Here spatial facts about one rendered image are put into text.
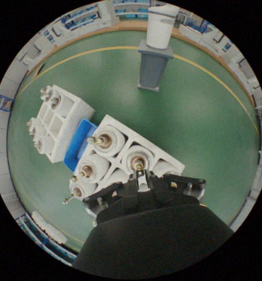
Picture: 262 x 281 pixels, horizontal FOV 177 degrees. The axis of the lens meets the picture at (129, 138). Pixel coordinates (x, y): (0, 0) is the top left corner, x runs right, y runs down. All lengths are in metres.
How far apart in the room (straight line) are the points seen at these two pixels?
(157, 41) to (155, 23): 0.09
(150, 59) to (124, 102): 0.30
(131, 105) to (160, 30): 0.44
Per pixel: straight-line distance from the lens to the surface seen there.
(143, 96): 0.57
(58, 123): 0.59
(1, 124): 6.26
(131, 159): 0.24
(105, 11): 2.07
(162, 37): 0.40
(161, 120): 0.53
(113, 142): 0.24
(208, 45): 2.17
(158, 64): 0.45
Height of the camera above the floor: 0.49
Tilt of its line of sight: 86 degrees down
